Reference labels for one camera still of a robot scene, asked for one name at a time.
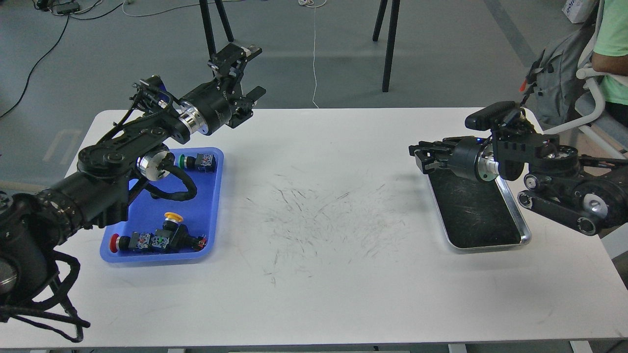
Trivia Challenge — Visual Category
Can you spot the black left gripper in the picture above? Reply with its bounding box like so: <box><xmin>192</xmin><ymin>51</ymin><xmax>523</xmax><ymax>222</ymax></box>
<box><xmin>179</xmin><ymin>43</ymin><xmax>267</xmax><ymax>136</ymax></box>

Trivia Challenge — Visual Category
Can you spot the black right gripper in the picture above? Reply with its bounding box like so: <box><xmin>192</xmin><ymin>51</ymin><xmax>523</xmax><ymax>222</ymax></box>
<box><xmin>408</xmin><ymin>136</ymin><xmax>499</xmax><ymax>182</ymax></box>

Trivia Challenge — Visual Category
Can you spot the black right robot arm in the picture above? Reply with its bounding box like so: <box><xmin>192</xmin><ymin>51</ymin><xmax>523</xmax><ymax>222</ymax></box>
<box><xmin>409</xmin><ymin>101</ymin><xmax>628</xmax><ymax>235</ymax></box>

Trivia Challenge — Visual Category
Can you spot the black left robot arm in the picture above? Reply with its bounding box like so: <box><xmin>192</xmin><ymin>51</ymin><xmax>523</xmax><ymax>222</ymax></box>
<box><xmin>0</xmin><ymin>43</ymin><xmax>265</xmax><ymax>343</ymax></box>

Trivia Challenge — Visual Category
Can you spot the black left table leg pair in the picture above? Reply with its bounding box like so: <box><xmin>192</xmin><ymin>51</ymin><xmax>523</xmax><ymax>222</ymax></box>
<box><xmin>198</xmin><ymin>0</ymin><xmax>234</xmax><ymax>59</ymax></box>

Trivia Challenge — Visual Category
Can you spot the black table leg pair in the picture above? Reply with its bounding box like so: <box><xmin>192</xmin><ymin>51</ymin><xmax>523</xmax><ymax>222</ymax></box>
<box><xmin>372</xmin><ymin>0</ymin><xmax>401</xmax><ymax>93</ymax></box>
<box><xmin>198</xmin><ymin>0</ymin><xmax>234</xmax><ymax>59</ymax></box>

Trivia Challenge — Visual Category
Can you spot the silver metal tray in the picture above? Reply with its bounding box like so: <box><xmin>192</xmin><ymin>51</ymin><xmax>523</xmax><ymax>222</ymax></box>
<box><xmin>426</xmin><ymin>169</ymin><xmax>532</xmax><ymax>254</ymax></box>

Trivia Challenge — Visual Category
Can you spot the blue plastic tray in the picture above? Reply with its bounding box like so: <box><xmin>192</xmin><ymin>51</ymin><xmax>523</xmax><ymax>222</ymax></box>
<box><xmin>100</xmin><ymin>147</ymin><xmax>224</xmax><ymax>266</ymax></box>

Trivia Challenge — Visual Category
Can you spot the grey backpack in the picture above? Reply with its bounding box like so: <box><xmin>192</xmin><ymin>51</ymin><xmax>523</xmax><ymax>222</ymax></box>
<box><xmin>521</xmin><ymin>25</ymin><xmax>595</xmax><ymax>127</ymax></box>

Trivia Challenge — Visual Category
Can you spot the black right table leg pair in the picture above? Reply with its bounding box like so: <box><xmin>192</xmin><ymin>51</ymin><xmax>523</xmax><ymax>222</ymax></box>
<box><xmin>372</xmin><ymin>0</ymin><xmax>401</xmax><ymax>93</ymax></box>

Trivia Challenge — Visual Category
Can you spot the person in green shirt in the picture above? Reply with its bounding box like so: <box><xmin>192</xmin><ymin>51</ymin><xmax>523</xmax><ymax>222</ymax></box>
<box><xmin>591</xmin><ymin>0</ymin><xmax>628</xmax><ymax>126</ymax></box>

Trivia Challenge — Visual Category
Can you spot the white box on floor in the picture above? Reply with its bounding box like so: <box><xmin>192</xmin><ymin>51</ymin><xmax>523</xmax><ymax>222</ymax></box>
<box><xmin>562</xmin><ymin>0</ymin><xmax>598</xmax><ymax>24</ymax></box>

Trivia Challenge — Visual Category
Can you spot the green push button switch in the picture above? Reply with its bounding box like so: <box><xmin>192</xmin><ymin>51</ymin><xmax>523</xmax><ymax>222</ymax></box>
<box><xmin>174</xmin><ymin>153</ymin><xmax>217</xmax><ymax>174</ymax></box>

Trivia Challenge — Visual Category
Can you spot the white hanging cord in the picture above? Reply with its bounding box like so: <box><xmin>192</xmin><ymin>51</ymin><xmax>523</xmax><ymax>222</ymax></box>
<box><xmin>297</xmin><ymin>0</ymin><xmax>327</xmax><ymax>109</ymax></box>

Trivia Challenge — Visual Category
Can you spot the yellow push button switch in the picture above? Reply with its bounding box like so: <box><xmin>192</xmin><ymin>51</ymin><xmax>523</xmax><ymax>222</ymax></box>
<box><xmin>155</xmin><ymin>212</ymin><xmax>183</xmax><ymax>240</ymax></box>

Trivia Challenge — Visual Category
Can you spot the red push button switch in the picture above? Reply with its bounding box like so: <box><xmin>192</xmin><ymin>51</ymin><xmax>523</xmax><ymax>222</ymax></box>
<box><xmin>108</xmin><ymin>232</ymin><xmax>207</xmax><ymax>254</ymax></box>

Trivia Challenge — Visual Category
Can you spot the white chair frame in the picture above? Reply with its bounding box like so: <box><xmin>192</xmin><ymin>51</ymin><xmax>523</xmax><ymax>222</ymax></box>
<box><xmin>544</xmin><ymin>0</ymin><xmax>627</xmax><ymax>159</ymax></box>

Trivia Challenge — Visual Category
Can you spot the black floor cable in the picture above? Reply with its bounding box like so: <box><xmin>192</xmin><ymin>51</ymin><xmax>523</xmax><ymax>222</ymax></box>
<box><xmin>0</xmin><ymin>0</ymin><xmax>124</xmax><ymax>119</ymax></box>

